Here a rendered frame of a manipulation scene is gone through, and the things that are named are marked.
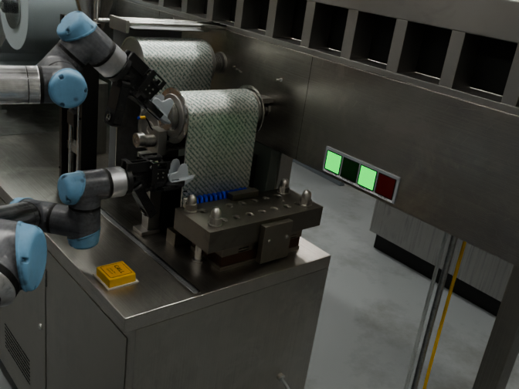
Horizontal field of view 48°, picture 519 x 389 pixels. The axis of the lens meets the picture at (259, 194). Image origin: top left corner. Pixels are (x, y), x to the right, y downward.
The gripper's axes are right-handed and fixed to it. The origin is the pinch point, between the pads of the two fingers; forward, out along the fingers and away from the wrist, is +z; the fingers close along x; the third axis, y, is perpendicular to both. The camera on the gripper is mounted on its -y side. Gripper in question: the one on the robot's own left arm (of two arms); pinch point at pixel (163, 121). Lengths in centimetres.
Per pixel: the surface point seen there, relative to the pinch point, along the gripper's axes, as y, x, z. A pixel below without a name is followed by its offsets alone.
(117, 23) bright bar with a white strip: 16.2, 30.2, -11.6
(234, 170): 3.0, -4.4, 26.4
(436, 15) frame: 51, -49, 6
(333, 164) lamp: 18.5, -28.3, 31.8
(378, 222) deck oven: 58, 76, 232
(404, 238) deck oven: 56, 55, 232
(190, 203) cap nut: -12.7, -11.9, 13.9
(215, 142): 5.0, -4.3, 14.7
